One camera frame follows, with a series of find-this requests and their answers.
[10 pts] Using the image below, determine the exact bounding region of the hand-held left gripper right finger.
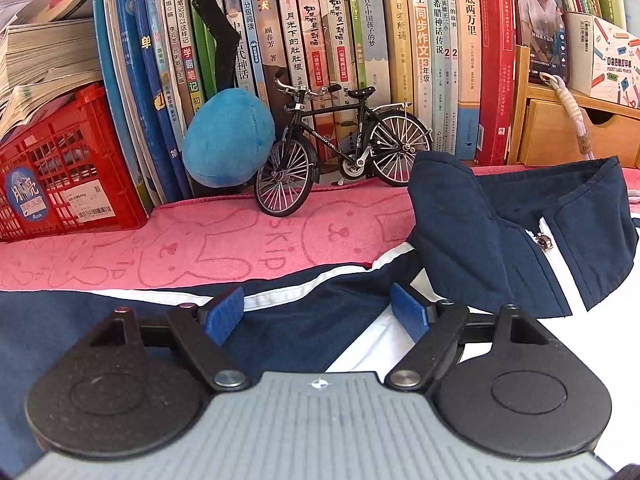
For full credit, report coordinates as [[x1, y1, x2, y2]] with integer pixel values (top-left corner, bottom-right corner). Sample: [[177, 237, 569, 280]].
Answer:
[[385, 283, 555, 394]]

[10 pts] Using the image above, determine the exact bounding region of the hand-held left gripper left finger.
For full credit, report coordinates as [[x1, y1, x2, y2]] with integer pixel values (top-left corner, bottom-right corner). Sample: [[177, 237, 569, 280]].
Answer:
[[86, 287, 252, 394]]

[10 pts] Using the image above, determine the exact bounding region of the navy and white jacket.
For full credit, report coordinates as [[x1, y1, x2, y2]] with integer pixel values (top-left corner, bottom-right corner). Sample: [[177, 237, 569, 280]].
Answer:
[[0, 152, 640, 480]]

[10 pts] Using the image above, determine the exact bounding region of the pink rabbit print blanket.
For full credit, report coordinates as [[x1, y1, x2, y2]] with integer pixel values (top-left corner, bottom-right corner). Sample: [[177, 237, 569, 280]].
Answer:
[[0, 162, 640, 293]]

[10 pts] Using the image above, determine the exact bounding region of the black model bicycle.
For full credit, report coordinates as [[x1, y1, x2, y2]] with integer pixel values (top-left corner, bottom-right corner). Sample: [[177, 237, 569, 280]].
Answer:
[[252, 77, 434, 219]]

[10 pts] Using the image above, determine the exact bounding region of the blue plush ball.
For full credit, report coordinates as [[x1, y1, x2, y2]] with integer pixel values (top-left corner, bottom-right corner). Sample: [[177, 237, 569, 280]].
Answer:
[[181, 87, 276, 189]]

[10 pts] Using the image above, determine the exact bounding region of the red plastic crate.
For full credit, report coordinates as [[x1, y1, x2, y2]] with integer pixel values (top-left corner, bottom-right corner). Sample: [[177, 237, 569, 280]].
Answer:
[[0, 82, 149, 244]]

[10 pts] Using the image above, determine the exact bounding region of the wooden drawer organiser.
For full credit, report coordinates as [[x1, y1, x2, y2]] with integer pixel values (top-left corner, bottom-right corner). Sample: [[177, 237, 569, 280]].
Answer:
[[507, 45, 640, 168]]

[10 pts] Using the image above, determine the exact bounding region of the row of tall books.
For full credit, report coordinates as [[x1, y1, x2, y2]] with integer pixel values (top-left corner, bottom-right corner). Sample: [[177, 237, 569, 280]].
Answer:
[[92, 0, 516, 211]]

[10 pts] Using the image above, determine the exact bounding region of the stack of paper workbooks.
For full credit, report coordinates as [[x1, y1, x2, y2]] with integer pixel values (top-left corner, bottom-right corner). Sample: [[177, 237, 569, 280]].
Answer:
[[0, 0, 108, 147]]

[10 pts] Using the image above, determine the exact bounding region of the white box pencil print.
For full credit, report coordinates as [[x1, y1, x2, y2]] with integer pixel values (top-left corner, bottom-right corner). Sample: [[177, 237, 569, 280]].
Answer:
[[590, 15, 640, 109]]

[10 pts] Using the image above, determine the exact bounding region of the beige phone lanyard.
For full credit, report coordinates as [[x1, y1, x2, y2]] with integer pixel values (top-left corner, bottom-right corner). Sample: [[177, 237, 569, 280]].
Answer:
[[540, 72, 594, 164]]

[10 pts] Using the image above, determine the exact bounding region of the black strap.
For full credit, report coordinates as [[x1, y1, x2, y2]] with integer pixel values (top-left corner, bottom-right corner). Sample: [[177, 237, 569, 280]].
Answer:
[[192, 0, 242, 97]]

